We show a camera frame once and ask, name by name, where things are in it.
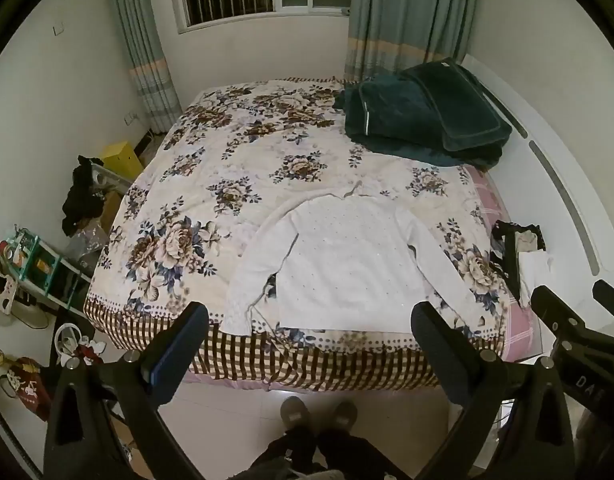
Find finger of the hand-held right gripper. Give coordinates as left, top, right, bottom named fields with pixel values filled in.
left=531, top=285, right=604, bottom=352
left=592, top=280, right=614, bottom=327

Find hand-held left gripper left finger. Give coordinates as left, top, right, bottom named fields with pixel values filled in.
left=42, top=301, right=210, bottom=480

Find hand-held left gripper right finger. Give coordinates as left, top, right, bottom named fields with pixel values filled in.
left=411, top=301, right=576, bottom=480

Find white knit sweater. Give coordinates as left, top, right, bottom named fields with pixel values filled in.
left=219, top=185, right=488, bottom=337

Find pile of clothes at bedside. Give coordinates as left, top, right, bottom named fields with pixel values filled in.
left=489, top=220, right=546, bottom=307

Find pile of black clothes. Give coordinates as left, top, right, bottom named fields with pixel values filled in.
left=62, top=155, right=114, bottom=237

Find white folded cloth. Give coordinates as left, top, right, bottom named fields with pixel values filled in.
left=516, top=250, right=556, bottom=309

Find pink bed sheet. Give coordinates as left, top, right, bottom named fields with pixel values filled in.
left=462, top=165, right=544, bottom=367

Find white slippers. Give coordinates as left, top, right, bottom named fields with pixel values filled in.
left=54, top=322, right=84, bottom=367

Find person's right shoe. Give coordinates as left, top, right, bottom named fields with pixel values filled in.
left=331, top=399, right=359, bottom=432

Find person's shoe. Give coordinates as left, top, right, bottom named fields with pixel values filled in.
left=279, top=395, right=313, bottom=432
left=331, top=399, right=359, bottom=432

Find red bag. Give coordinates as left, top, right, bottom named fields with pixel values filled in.
left=1, top=357, right=54, bottom=422

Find person's left shoe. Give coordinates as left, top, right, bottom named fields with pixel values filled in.
left=279, top=395, right=313, bottom=432

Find clear plastic bag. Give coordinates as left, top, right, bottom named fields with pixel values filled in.
left=66, top=219, right=111, bottom=272

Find white curved headboard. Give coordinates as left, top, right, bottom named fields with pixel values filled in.
left=457, top=52, right=614, bottom=321

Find person's left leg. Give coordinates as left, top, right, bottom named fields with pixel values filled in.
left=244, top=425, right=319, bottom=480

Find teal shelf rack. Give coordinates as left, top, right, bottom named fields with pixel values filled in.
left=0, top=230, right=96, bottom=317

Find dark green folded blanket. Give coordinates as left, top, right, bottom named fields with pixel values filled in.
left=332, top=79, right=505, bottom=171

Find yellow box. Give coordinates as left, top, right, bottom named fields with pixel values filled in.
left=102, top=142, right=144, bottom=182

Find floral quilt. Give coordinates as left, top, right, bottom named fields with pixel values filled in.
left=82, top=77, right=518, bottom=392

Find dark green pillow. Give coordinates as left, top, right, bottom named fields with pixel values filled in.
left=401, top=57, right=514, bottom=154
left=344, top=76, right=450, bottom=140

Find grey-green curtain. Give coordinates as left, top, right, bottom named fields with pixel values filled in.
left=110, top=0, right=184, bottom=136
left=344, top=0, right=484, bottom=84

